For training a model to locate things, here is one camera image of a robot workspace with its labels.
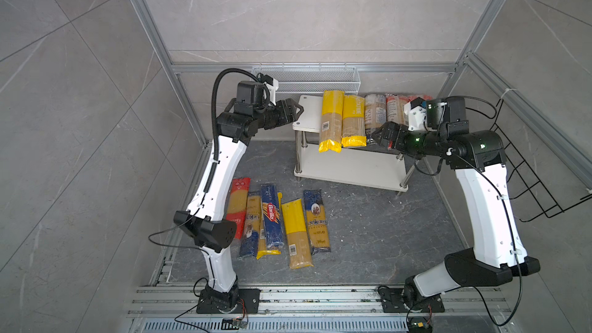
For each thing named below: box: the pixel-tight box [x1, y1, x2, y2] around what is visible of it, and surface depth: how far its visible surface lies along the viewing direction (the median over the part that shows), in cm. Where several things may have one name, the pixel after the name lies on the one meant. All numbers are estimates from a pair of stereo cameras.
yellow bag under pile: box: [281, 198, 315, 270], surface depth 87 cm
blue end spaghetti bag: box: [364, 94, 387, 135], surface depth 81 cm
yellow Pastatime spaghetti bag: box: [340, 94, 367, 148], surface depth 76 cm
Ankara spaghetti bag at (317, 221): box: [303, 188, 332, 255], surface depth 90 cm
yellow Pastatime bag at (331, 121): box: [318, 90, 345, 154], surface depth 75 cm
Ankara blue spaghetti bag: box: [238, 192, 262, 259], surface depth 88 cm
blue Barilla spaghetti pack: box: [260, 183, 285, 252], surface depth 87 cm
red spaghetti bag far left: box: [225, 177, 252, 240], surface depth 96 cm
